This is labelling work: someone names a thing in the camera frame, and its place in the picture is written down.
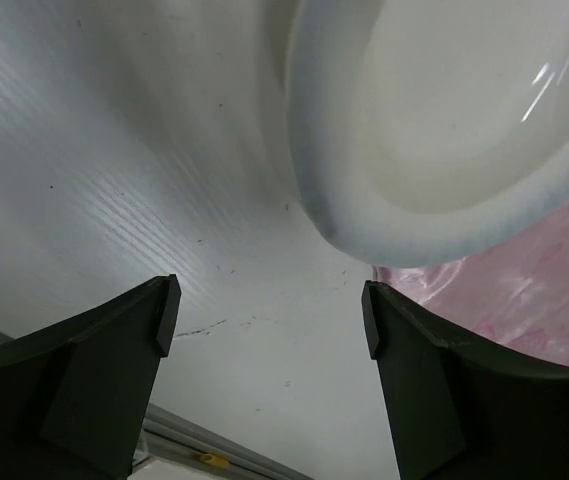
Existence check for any pink rose satin cloth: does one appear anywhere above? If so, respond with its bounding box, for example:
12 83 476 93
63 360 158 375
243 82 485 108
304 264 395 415
373 201 569 366

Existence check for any white round plate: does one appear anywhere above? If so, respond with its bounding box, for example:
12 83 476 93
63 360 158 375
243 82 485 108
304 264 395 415
285 1 569 267

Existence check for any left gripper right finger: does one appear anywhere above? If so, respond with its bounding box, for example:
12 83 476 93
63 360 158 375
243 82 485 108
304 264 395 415
361 281 569 479

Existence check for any aluminium front rail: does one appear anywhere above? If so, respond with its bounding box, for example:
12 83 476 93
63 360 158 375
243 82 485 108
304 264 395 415
0 313 315 480

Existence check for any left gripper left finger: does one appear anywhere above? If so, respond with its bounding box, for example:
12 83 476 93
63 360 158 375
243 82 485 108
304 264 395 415
0 275 181 479

